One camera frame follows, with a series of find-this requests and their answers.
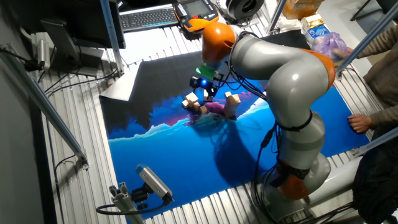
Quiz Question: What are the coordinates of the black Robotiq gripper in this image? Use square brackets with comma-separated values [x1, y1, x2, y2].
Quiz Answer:
[189, 76, 220, 99]

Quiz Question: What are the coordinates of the bare human hand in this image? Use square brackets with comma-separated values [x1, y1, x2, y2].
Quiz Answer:
[347, 113, 373, 134]
[332, 47, 354, 60]

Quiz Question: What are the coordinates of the blue landscape printed cloth mat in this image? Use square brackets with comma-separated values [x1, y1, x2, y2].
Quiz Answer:
[98, 29, 371, 224]

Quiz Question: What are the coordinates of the orange black teach pendant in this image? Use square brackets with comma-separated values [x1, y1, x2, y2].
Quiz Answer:
[173, 0, 220, 33]

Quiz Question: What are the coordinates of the black round spool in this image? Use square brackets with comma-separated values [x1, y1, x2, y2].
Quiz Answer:
[224, 0, 266, 22]

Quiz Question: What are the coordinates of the dark computer keyboard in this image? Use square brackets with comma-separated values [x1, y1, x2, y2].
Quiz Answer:
[119, 3, 180, 33]

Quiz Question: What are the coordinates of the white tissue paper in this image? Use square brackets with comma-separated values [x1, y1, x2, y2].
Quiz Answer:
[275, 15, 304, 34]

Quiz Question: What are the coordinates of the orange plastic bag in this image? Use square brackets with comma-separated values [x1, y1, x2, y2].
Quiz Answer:
[282, 0, 326, 21]

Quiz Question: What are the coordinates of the blue white carton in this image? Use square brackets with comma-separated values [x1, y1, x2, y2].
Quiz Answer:
[300, 13, 331, 47]

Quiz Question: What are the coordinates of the purple plastic bag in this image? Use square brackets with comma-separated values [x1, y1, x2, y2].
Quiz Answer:
[312, 30, 349, 59]

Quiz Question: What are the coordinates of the black computer monitor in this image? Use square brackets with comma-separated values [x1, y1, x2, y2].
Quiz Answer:
[9, 0, 127, 50]

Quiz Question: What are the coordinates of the black monitor stand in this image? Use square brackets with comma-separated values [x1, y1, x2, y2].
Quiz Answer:
[40, 18, 108, 78]

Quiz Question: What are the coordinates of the silver cylindrical device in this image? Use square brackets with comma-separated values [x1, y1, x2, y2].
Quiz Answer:
[36, 39, 52, 71]

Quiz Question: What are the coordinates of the white cylindrical roll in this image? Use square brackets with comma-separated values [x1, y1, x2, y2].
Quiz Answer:
[307, 155, 363, 206]

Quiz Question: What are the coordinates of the person in beige sweater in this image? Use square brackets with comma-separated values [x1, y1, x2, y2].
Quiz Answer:
[351, 24, 398, 108]

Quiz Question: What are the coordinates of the person in black jacket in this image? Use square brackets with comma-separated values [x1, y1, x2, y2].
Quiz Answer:
[353, 124, 398, 224]

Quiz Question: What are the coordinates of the black office chair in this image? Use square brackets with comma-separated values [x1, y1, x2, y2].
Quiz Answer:
[350, 0, 398, 22]

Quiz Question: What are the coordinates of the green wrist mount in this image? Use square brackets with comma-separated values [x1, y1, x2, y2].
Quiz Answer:
[195, 63, 218, 80]

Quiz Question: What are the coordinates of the thin black strap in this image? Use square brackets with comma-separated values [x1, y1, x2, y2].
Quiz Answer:
[276, 110, 314, 132]

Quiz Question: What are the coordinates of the thin black cable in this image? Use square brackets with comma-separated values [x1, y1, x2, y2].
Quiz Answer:
[37, 67, 119, 99]
[45, 119, 77, 224]

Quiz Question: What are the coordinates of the silver camera with blue tip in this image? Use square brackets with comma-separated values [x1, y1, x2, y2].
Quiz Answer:
[135, 163, 175, 203]

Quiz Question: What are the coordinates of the aluminium frame post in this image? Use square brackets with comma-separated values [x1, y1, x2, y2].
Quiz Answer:
[99, 0, 125, 75]

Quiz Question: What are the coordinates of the black cloth strap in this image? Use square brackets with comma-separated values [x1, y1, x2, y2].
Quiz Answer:
[270, 160, 312, 187]

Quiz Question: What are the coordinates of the black camera ball mount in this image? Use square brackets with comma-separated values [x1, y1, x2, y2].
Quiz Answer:
[130, 183, 150, 211]

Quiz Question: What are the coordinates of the aluminium profile bracket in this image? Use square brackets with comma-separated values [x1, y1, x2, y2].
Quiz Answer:
[108, 182, 147, 224]

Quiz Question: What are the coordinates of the black camera cable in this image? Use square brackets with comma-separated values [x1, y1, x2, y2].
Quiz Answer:
[95, 198, 170, 217]

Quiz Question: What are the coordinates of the aluminium frame beam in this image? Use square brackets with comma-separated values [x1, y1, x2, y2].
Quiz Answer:
[335, 1, 398, 74]
[0, 45, 90, 170]
[353, 126, 398, 157]

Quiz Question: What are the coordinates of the black cable with plug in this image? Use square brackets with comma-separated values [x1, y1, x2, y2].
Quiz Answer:
[0, 45, 44, 73]

